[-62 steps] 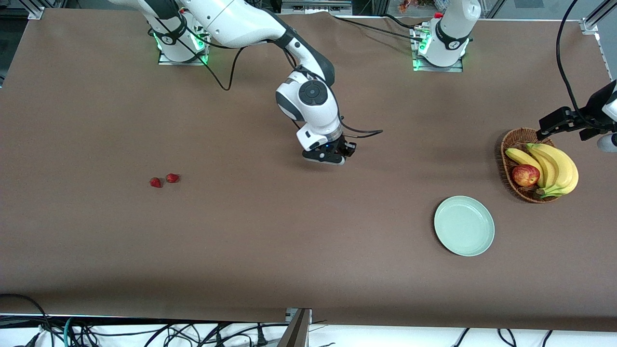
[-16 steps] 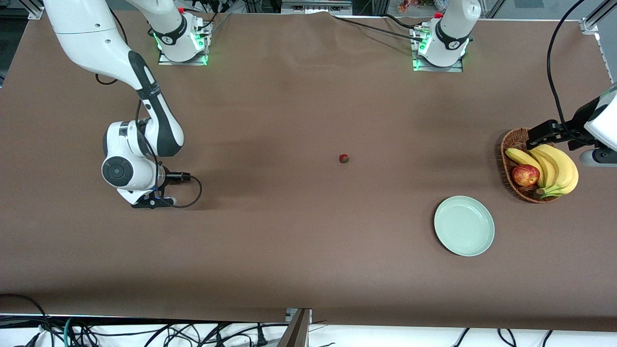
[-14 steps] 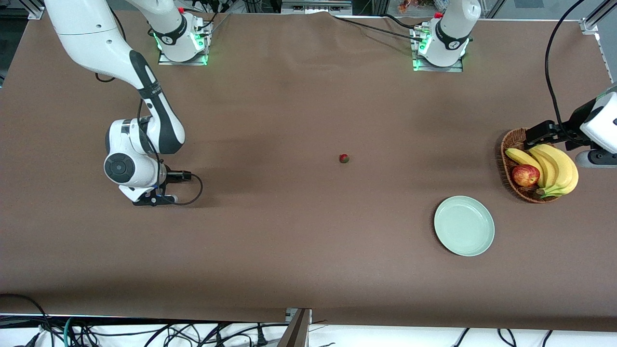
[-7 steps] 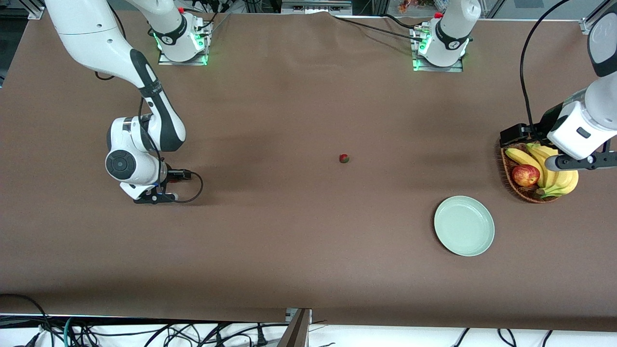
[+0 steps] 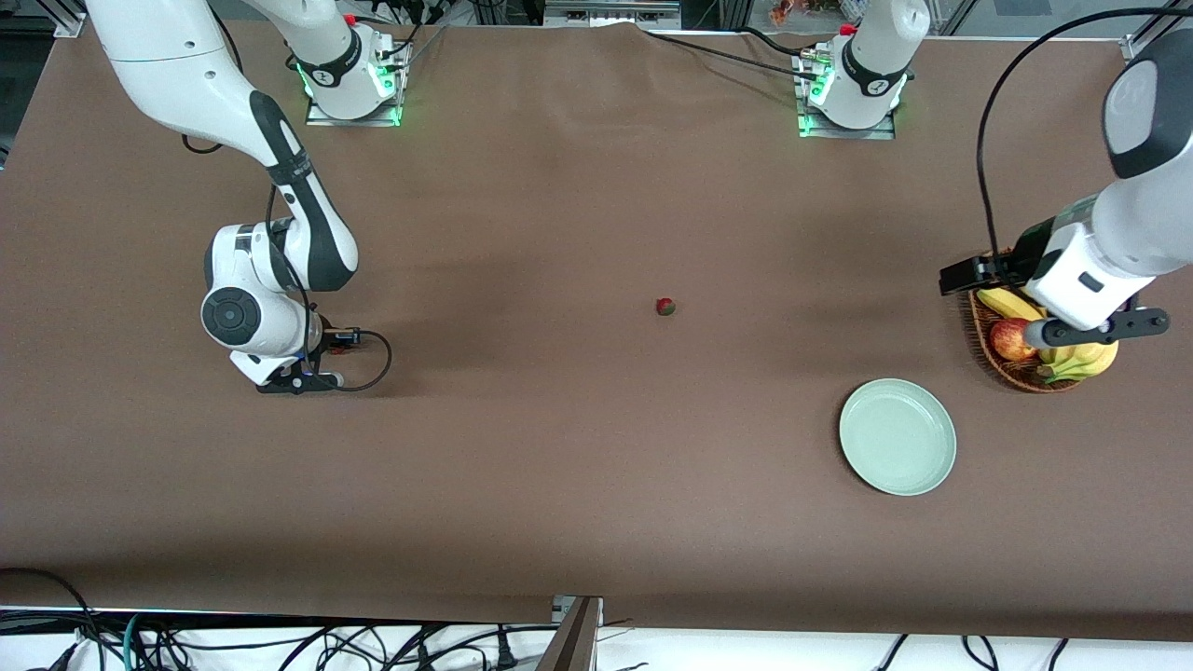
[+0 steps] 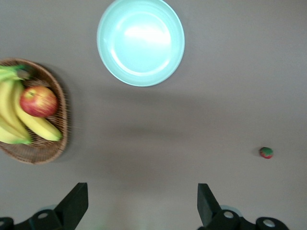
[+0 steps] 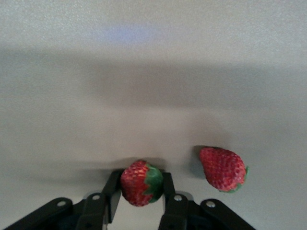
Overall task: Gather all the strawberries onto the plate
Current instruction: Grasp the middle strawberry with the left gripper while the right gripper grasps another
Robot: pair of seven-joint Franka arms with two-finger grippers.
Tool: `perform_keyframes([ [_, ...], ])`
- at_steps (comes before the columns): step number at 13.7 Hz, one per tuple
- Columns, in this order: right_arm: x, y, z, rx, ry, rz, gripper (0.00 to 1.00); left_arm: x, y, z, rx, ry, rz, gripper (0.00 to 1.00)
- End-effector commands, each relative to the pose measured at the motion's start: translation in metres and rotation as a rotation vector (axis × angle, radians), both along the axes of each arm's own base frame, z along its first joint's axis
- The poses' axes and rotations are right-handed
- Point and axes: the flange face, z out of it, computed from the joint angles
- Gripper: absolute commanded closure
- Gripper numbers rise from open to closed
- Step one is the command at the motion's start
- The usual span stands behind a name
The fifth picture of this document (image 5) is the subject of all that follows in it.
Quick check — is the grey metal box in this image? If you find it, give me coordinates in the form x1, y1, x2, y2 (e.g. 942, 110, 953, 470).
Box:
543, 0, 683, 29

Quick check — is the black floor cable loop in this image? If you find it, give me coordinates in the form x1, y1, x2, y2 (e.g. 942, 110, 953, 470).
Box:
0, 567, 103, 671

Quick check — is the light green plate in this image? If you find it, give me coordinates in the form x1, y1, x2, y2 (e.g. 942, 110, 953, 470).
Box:
839, 377, 957, 497

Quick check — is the red apple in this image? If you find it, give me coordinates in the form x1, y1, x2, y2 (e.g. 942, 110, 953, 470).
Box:
989, 317, 1043, 363

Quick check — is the aluminium post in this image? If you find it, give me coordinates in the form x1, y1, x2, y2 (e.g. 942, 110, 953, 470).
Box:
536, 596, 604, 671

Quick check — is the small yellow banana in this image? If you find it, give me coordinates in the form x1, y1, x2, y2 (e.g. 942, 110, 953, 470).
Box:
977, 287, 1045, 322

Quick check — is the black base cable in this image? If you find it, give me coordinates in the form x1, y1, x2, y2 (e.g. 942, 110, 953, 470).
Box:
643, 28, 821, 80
741, 26, 807, 59

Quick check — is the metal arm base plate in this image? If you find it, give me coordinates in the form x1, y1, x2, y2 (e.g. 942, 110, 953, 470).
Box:
797, 51, 898, 141
308, 42, 406, 128

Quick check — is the brown wicker basket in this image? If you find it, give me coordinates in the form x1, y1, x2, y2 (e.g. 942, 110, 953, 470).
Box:
965, 250, 1087, 394

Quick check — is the brown table cover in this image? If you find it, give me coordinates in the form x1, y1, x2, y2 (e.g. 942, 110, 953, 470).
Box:
0, 17, 1193, 642

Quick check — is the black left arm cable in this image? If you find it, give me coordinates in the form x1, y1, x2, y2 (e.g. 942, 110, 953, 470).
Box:
976, 7, 1193, 262

